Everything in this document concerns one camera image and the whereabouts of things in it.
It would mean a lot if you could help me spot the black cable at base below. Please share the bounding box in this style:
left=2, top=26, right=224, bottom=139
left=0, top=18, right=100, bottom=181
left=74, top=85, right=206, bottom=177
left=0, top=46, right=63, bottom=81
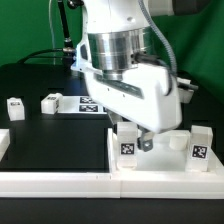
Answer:
left=17, top=46, right=77, bottom=66

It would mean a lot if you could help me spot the white square table top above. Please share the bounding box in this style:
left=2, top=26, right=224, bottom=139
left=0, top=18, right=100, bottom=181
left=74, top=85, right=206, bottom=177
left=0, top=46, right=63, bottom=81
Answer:
left=107, top=130, right=224, bottom=175

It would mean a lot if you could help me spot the white front fence bar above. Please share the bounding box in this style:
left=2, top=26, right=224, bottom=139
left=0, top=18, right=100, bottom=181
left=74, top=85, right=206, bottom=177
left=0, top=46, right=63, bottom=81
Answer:
left=0, top=172, right=224, bottom=199

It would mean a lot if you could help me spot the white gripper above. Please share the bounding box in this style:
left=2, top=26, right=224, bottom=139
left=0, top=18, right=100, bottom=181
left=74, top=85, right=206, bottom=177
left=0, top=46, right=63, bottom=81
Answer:
left=77, top=36, right=182, bottom=152

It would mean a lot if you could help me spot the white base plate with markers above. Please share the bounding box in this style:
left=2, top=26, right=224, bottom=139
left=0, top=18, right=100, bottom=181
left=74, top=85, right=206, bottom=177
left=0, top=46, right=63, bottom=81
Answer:
left=59, top=96, right=107, bottom=115

